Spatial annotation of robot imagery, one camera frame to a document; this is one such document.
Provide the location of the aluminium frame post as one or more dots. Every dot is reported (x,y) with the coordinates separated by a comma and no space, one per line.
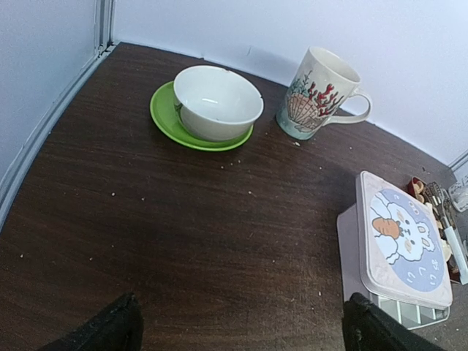
(49,49)
(459,162)

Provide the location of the left aluminium frame post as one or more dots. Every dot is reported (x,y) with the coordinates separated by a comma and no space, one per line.
(49,49)

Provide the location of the white handled tongs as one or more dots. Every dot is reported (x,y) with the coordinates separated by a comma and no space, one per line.
(442,206)

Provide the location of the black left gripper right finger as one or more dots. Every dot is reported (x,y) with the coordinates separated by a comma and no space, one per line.
(366,327)

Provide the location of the red chocolate tray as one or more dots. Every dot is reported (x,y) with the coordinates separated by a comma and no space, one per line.
(417,183)

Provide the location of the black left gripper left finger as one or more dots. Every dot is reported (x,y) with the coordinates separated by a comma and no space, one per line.
(119,326)

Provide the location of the green saucer plate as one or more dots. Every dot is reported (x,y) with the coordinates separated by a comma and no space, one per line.
(164,115)

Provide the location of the bunny tin lid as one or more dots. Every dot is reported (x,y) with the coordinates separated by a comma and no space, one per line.
(400,249)

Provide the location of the tin box with dividers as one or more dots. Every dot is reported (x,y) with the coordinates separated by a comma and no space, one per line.
(411,316)

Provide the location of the right aluminium frame post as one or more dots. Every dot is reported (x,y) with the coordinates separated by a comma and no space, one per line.
(459,162)

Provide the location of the seashell coral mug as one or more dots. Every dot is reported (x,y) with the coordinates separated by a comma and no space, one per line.
(320,87)

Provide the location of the white ceramic bowl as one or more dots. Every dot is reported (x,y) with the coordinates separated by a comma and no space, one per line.
(216,104)

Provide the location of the yellow inside floral mug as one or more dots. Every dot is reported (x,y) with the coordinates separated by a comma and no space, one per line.
(458,194)

